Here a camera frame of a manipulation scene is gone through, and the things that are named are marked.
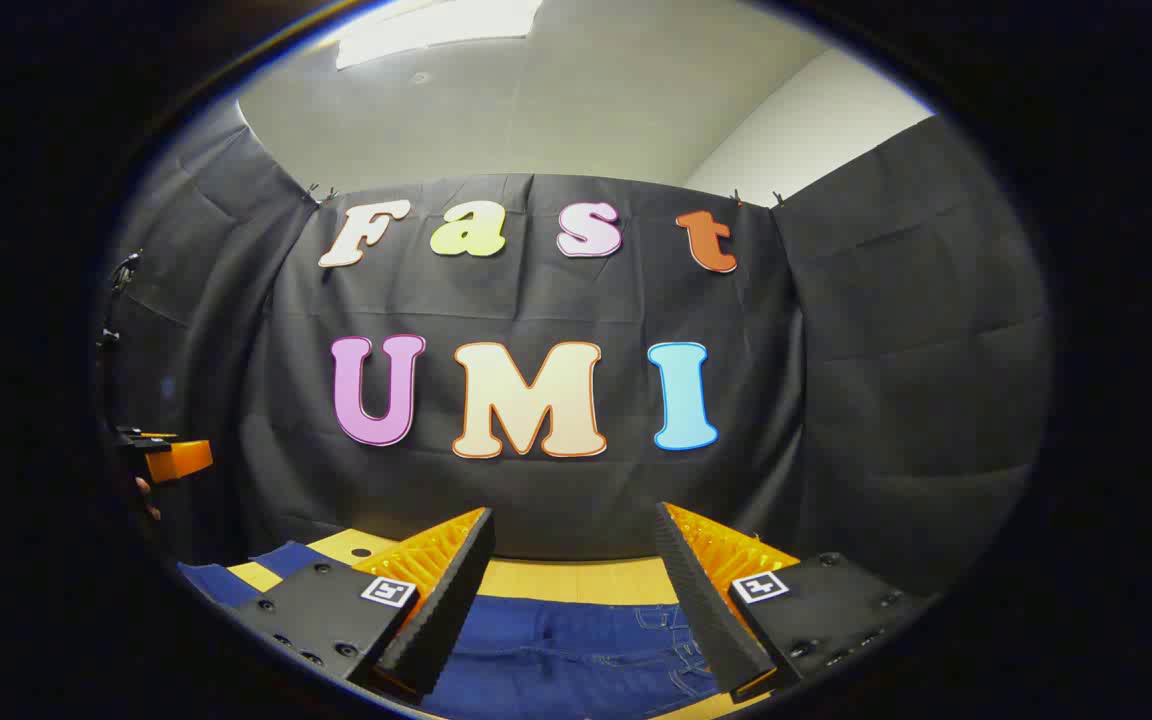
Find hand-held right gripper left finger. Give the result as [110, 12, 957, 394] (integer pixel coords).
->
[226, 507, 497, 701]

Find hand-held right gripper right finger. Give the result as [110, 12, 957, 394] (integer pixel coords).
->
[652, 502, 937, 703]

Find blue denim jeans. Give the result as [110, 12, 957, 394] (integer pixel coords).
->
[179, 540, 727, 720]

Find black backdrop cloth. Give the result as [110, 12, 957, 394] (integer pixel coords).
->
[96, 100, 1055, 601]

